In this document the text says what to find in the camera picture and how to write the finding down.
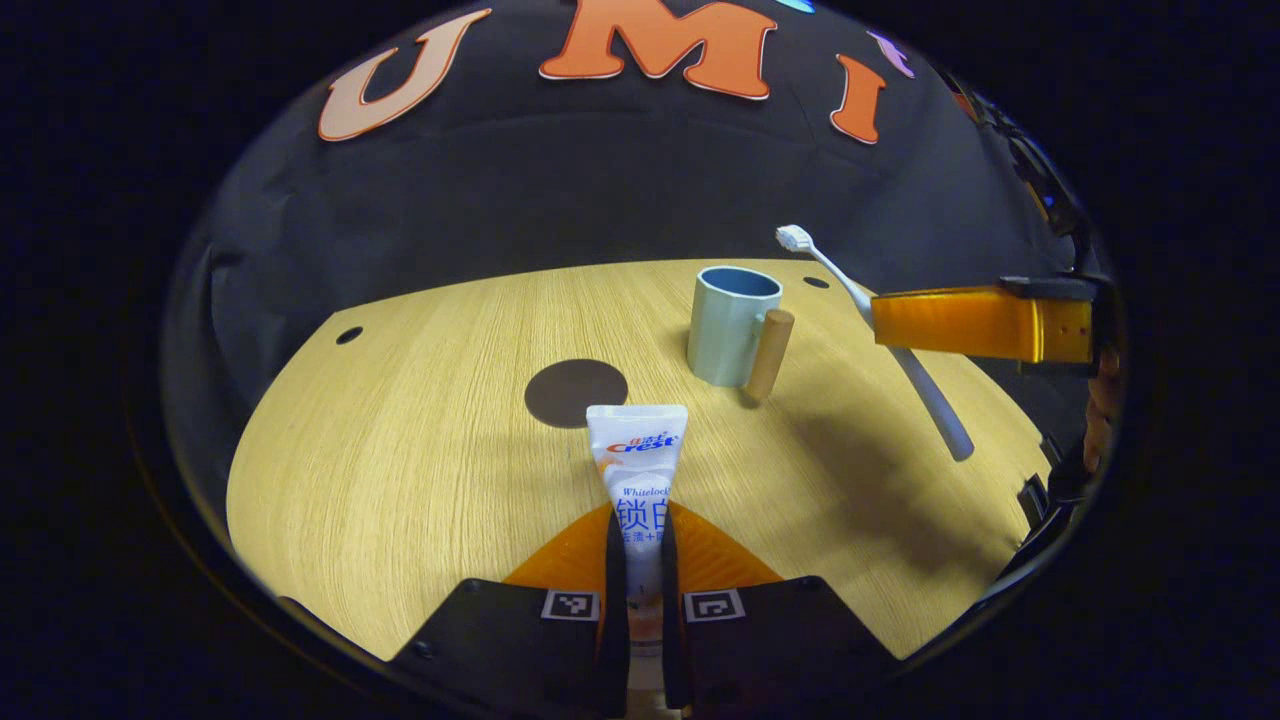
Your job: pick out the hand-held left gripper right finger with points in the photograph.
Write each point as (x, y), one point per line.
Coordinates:
(770, 640)

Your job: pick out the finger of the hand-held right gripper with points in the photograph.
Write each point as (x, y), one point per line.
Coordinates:
(960, 322)

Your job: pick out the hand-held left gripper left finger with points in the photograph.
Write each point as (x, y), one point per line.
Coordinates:
(520, 640)

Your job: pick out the light blue cup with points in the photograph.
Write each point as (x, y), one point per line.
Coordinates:
(725, 330)

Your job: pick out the black backdrop cloth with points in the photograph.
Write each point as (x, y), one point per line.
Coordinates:
(560, 190)

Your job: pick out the white toothpaste tube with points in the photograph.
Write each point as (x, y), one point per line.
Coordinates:
(637, 450)

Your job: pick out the white toothbrush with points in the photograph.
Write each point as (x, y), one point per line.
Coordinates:
(935, 410)

